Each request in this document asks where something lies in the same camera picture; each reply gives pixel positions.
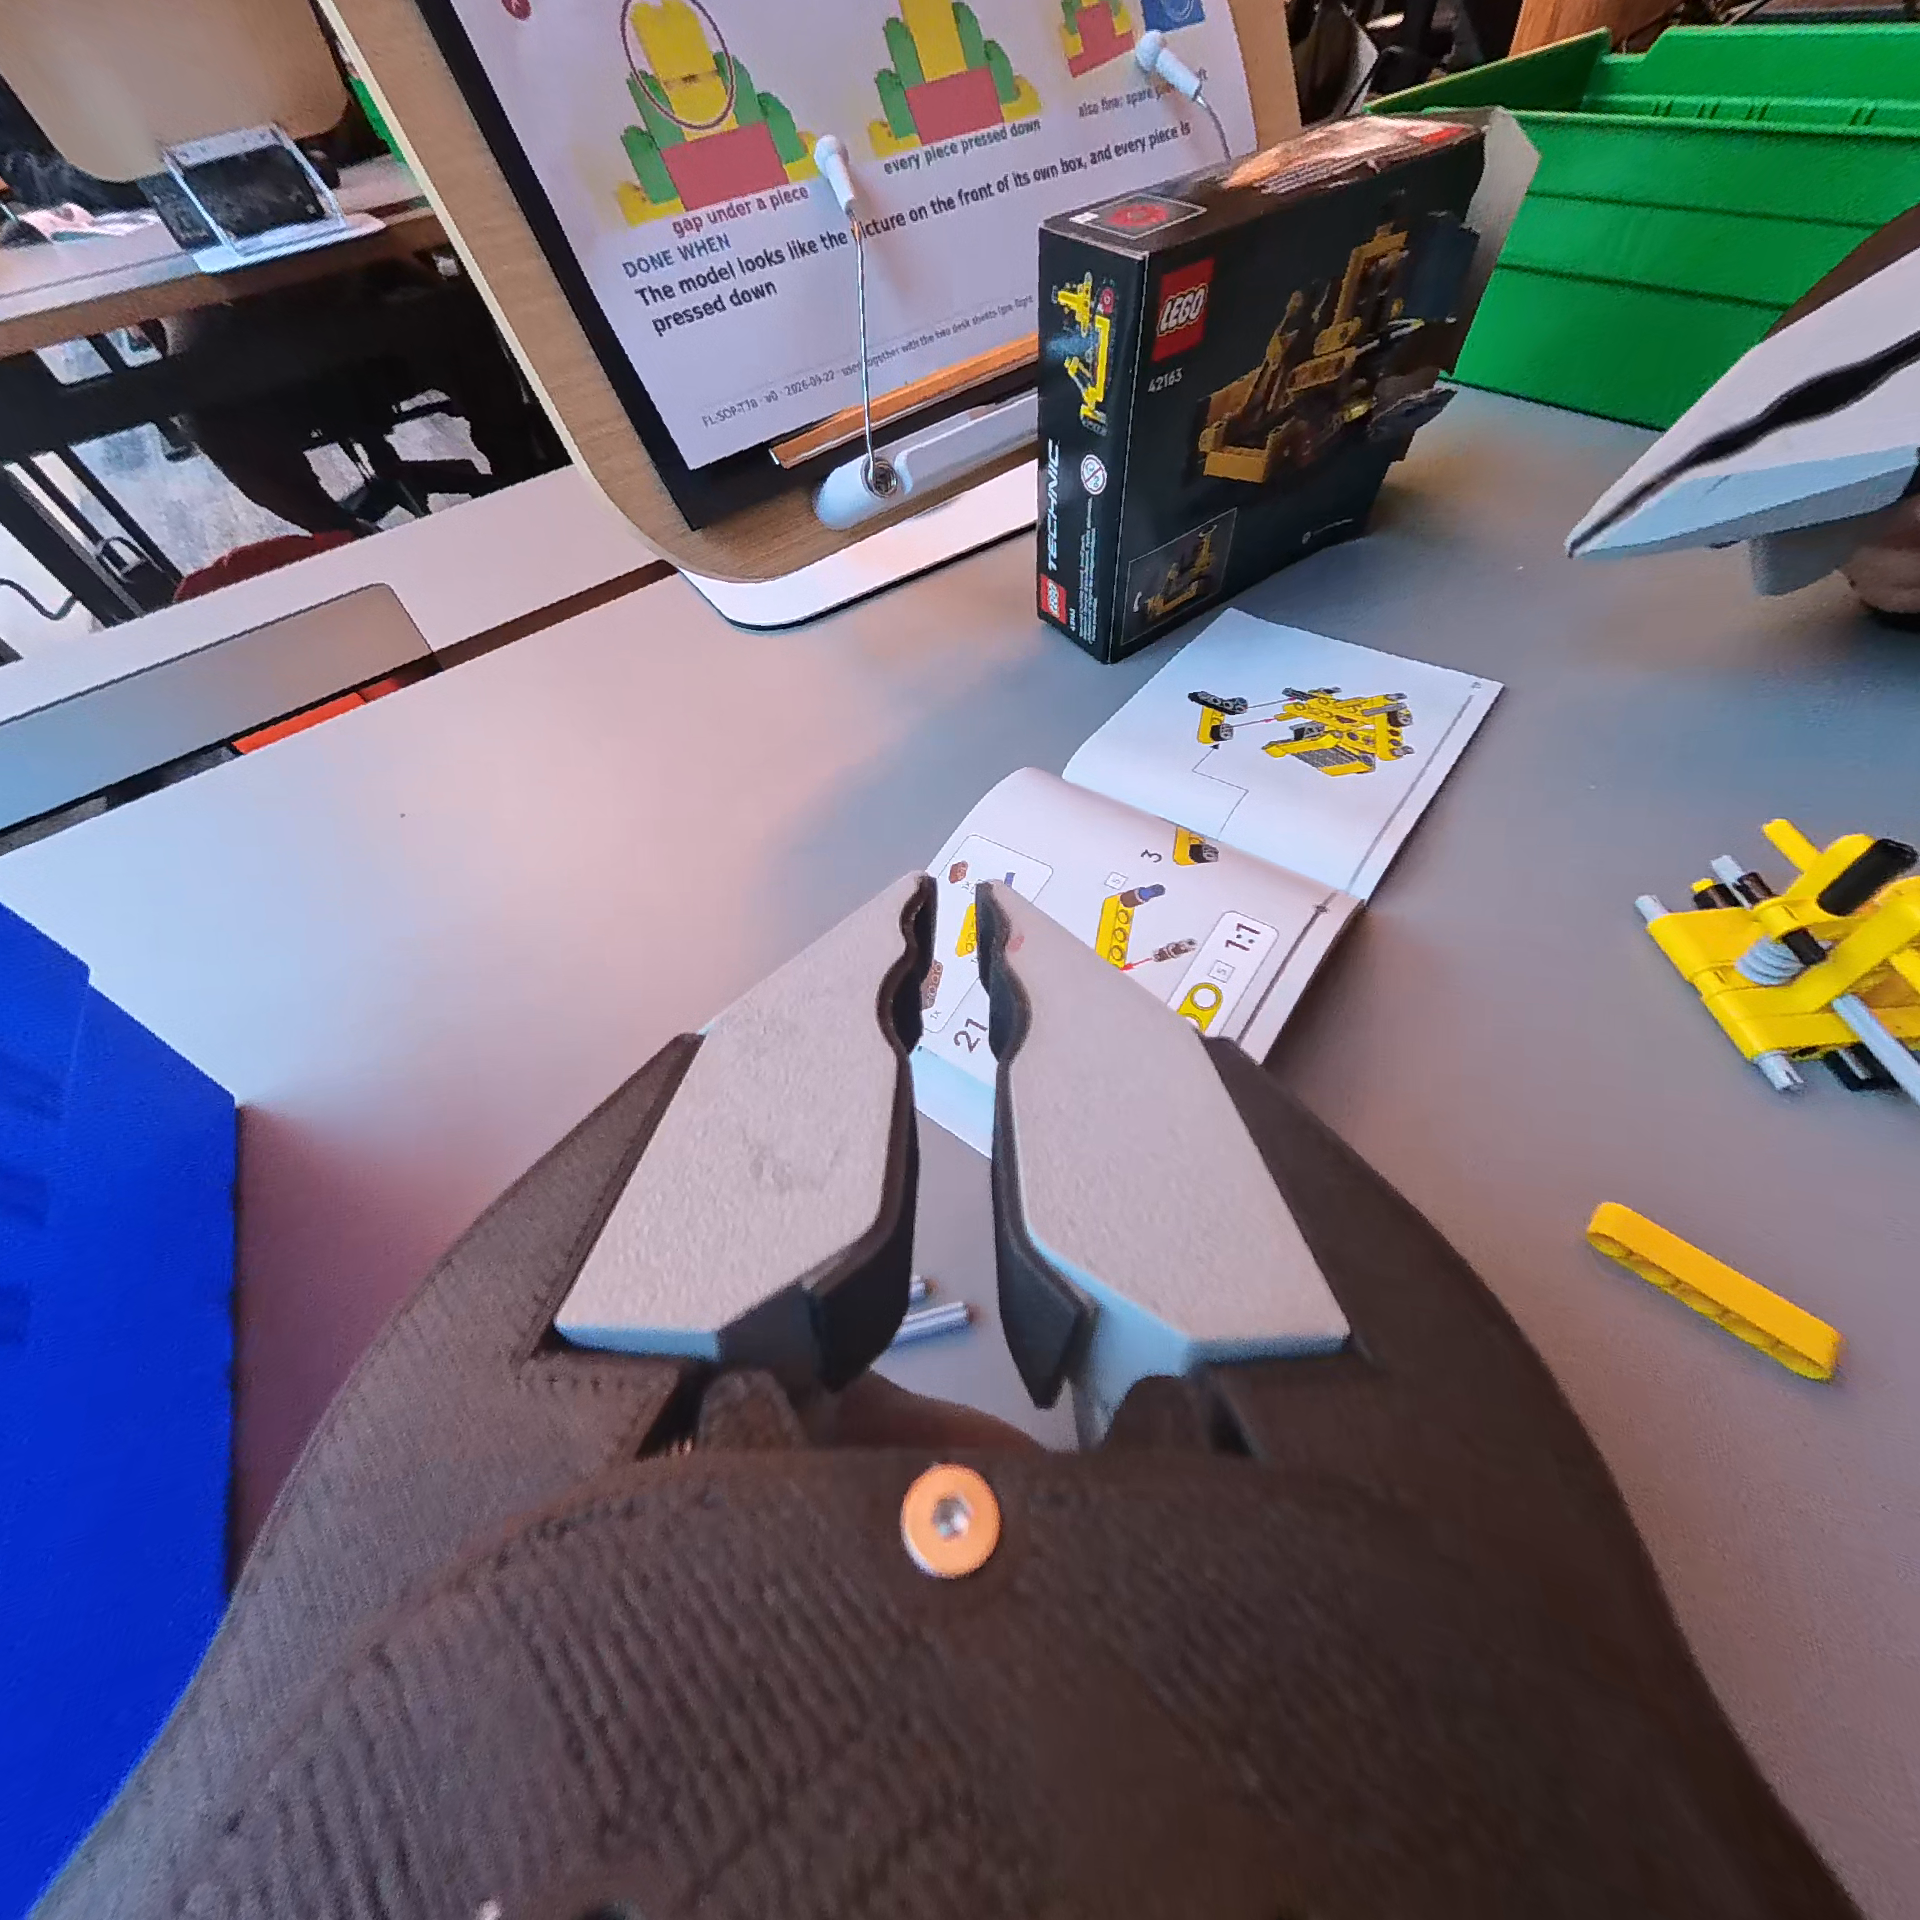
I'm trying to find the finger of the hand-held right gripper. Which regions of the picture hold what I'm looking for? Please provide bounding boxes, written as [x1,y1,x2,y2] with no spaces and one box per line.
[1582,204,1920,523]
[1564,362,1920,599]

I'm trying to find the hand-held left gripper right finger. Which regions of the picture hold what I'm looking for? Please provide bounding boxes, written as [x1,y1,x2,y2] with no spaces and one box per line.
[972,880,1355,1452]

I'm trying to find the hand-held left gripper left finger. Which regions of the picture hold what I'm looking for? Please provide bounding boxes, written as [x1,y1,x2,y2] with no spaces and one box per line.
[551,870,941,1397]

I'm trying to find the lego instruction booklet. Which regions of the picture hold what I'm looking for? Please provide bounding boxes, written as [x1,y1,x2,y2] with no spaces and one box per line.
[908,607,1507,1157]

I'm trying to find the blue plastic bin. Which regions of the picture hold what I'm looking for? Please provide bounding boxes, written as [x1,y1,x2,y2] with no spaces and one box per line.
[0,902,241,1920]

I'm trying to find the yellow lego bulldozer model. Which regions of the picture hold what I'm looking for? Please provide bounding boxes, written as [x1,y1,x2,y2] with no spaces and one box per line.
[1635,816,1920,1104]

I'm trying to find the black lego set box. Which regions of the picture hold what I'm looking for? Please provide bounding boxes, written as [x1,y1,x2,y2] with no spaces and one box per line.
[1037,108,1538,666]

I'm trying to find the yellow lego beam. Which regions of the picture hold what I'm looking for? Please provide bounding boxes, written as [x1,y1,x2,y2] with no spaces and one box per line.
[1584,1200,1844,1381]

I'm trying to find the person's right hand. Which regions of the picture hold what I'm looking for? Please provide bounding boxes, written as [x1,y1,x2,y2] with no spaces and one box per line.
[1843,502,1920,621]

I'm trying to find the green plastic bin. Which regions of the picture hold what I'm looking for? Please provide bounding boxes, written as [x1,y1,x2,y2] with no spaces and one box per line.
[1369,22,1920,434]

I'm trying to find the wooden document stand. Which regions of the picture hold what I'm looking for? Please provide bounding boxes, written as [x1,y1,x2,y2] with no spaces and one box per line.
[313,0,1306,634]
[0,0,351,187]

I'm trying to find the grey office desk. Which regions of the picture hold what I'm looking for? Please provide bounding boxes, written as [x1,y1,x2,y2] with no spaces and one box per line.
[0,197,450,362]

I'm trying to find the clear acrylic holder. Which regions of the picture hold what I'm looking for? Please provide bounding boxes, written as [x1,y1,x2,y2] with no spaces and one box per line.
[157,126,389,276]

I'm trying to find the grey table cable cover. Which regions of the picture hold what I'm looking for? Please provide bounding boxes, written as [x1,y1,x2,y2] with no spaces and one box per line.
[0,581,440,828]

